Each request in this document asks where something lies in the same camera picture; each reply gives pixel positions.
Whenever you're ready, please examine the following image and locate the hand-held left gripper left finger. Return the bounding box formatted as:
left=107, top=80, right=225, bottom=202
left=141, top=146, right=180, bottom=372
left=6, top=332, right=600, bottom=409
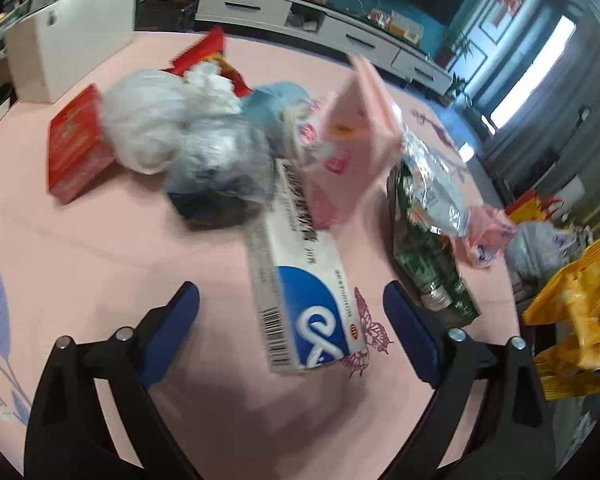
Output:
left=24, top=281, right=203, bottom=480

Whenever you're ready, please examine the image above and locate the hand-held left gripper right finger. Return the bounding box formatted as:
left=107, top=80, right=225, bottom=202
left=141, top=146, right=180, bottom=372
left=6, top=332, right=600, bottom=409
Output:
left=382, top=280, right=573, bottom=480

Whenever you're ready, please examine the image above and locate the pink tissue wrapper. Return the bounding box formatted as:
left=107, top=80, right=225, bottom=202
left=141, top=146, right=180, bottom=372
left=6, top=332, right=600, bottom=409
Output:
left=455, top=205, right=518, bottom=271

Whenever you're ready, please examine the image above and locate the white and blue medicine box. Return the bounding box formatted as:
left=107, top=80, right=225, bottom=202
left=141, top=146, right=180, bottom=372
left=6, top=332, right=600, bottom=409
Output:
left=247, top=157, right=368, bottom=375

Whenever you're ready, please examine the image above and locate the large pink packet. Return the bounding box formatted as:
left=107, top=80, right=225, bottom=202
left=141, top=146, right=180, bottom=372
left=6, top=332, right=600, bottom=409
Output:
left=295, top=55, right=406, bottom=231

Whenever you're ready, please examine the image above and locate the red snack wrapper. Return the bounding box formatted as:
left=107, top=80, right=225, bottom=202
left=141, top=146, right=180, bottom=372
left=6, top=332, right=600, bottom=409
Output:
left=162, top=27, right=253, bottom=98

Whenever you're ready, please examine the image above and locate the green snack bag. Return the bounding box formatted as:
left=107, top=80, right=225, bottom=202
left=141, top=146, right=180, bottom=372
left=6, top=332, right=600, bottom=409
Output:
left=387, top=134, right=481, bottom=326

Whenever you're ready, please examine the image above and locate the white and purple plastic bag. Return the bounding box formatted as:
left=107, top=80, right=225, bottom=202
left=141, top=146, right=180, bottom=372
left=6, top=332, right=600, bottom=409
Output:
left=505, top=220, right=586, bottom=286

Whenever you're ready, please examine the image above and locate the yellow patterned bag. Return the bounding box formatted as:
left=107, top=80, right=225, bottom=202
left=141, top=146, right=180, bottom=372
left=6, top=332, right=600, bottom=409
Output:
left=522, top=225, right=600, bottom=401

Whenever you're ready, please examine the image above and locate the grey clear plastic bag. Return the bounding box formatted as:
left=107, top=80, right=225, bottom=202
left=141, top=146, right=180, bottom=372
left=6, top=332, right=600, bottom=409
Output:
left=165, top=115, right=281, bottom=226

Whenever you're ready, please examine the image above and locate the red cardboard box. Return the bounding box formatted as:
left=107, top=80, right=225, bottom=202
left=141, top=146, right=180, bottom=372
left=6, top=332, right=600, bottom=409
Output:
left=47, top=83, right=117, bottom=205

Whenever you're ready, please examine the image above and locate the grey curtain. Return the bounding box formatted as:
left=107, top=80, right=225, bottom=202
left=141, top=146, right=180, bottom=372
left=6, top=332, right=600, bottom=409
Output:
left=480, top=105, right=596, bottom=211

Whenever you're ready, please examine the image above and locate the crumpled white tissue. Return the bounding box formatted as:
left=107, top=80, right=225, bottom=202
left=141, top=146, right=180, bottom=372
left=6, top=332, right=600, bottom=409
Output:
left=182, top=62, right=243, bottom=121

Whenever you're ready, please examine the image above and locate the light blue plastic bag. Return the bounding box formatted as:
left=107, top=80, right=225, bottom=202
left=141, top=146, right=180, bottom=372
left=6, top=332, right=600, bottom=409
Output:
left=240, top=81, right=313, bottom=156

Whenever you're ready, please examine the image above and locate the small potted plant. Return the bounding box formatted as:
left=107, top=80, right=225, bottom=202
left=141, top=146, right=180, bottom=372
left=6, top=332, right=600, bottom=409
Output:
left=447, top=75, right=473, bottom=106

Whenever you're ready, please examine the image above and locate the tall potted plant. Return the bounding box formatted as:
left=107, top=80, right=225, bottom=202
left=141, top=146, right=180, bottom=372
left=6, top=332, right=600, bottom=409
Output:
left=440, top=32, right=481, bottom=71

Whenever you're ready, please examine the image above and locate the yellow and white box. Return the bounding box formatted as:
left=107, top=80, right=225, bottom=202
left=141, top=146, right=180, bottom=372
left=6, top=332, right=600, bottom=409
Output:
left=390, top=15, right=426, bottom=43

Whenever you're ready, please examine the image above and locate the white TV cabinet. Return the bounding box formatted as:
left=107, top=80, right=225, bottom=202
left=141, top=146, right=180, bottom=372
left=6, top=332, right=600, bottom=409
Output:
left=195, top=0, right=453, bottom=98

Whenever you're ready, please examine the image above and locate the yellow bag with red handles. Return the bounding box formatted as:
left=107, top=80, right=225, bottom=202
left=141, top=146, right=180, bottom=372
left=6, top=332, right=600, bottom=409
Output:
left=505, top=190, right=576, bottom=226

